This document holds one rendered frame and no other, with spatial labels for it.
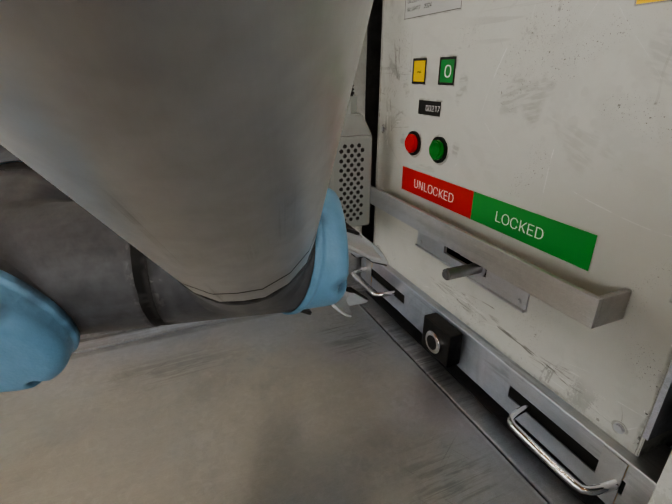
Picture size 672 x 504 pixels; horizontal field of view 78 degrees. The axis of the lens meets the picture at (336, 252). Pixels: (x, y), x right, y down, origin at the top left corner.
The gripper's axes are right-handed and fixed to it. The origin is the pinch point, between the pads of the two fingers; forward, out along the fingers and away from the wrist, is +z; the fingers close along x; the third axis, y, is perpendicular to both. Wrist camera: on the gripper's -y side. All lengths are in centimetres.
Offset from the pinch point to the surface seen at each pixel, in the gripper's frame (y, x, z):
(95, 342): -26.6, -31.1, -19.6
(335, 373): -5.4, -15.9, 7.7
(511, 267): 10.3, 8.4, 7.6
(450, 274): 3.0, 4.5, 8.6
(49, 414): -12.8, -33.5, -23.0
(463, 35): -5.8, 29.1, 0.5
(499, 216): 4.0, 12.8, 9.7
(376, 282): -21.1, -5.2, 18.9
